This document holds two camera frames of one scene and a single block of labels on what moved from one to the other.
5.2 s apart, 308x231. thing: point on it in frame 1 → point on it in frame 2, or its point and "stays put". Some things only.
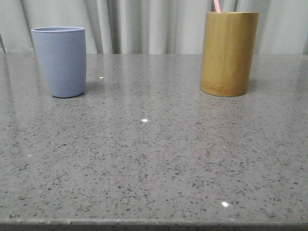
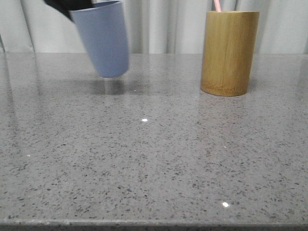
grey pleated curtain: (150, 26) stays put
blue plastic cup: (62, 50) → (103, 31)
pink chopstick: (217, 6) stays put
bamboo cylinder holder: (228, 50) stays put
